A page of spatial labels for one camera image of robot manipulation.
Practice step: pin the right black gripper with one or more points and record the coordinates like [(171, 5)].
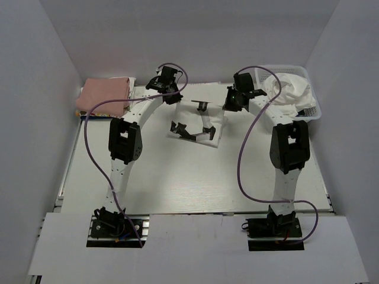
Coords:
[(227, 106)]

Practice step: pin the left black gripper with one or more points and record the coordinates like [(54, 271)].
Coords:
[(174, 99)]

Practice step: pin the plain white t shirt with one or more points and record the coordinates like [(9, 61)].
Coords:
[(199, 122)]

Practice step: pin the white t shirt with print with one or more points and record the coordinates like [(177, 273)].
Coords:
[(295, 96)]

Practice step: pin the green and white t shirt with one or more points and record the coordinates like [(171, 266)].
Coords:
[(301, 114)]

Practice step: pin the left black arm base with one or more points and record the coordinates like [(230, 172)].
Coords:
[(113, 230)]

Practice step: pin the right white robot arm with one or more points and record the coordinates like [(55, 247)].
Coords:
[(289, 148)]

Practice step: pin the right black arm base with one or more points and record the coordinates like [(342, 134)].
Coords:
[(272, 233)]

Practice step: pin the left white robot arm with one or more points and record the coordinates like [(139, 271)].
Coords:
[(125, 141)]

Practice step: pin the white plastic basket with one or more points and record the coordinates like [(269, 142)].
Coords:
[(261, 74)]

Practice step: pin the pink folded t shirt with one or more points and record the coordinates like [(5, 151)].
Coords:
[(102, 94)]

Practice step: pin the patterned folded t shirt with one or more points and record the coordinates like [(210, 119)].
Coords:
[(130, 97)]

